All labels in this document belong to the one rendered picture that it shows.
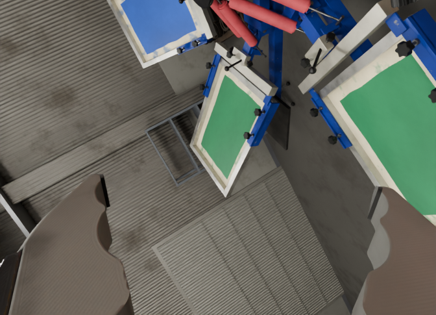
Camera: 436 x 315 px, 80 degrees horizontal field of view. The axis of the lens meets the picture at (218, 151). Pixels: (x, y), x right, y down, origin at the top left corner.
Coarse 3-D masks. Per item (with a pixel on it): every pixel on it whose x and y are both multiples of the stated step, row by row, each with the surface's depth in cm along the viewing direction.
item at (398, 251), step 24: (384, 192) 11; (384, 216) 9; (408, 216) 9; (384, 240) 9; (408, 240) 8; (432, 240) 8; (384, 264) 7; (408, 264) 7; (432, 264) 7; (384, 288) 7; (408, 288) 7; (432, 288) 7; (360, 312) 6; (384, 312) 6; (408, 312) 6; (432, 312) 6
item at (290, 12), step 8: (256, 0) 128; (264, 0) 128; (312, 0) 101; (288, 8) 107; (248, 16) 136; (288, 16) 110; (296, 16) 110; (248, 24) 141; (256, 24) 133; (264, 24) 131
